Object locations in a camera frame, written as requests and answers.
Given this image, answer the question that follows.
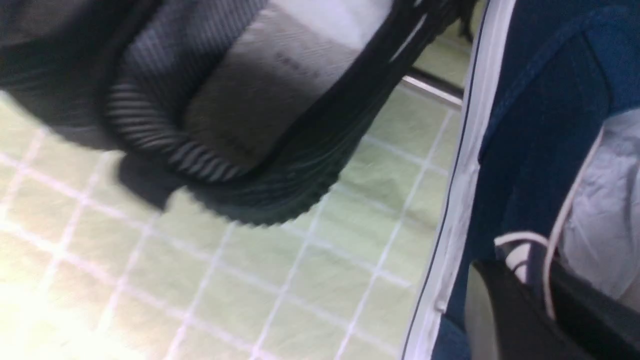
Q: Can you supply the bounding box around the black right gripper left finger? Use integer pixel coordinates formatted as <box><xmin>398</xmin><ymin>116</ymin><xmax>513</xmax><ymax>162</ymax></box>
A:
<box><xmin>465</xmin><ymin>260</ymin><xmax>593</xmax><ymax>360</ymax></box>

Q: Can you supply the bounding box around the green checked tablecloth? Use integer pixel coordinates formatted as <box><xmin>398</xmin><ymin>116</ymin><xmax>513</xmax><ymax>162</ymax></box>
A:
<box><xmin>0</xmin><ymin>0</ymin><xmax>488</xmax><ymax>360</ymax></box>

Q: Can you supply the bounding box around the navy slip-on shoe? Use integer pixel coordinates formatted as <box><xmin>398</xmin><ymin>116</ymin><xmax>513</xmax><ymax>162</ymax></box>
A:
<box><xmin>400</xmin><ymin>0</ymin><xmax>639</xmax><ymax>360</ymax></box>

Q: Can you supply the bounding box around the black mesh shoe right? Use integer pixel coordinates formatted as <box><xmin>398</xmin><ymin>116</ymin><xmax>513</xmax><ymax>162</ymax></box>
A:
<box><xmin>1</xmin><ymin>0</ymin><xmax>477</xmax><ymax>226</ymax></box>

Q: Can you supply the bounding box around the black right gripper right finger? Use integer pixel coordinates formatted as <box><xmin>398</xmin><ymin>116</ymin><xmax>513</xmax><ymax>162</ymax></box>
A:
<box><xmin>550</xmin><ymin>260</ymin><xmax>640</xmax><ymax>360</ymax></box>

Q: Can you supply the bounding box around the steel shoe rack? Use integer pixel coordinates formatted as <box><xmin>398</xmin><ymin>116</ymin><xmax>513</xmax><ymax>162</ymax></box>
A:
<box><xmin>400</xmin><ymin>67</ymin><xmax>464</xmax><ymax>111</ymax></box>

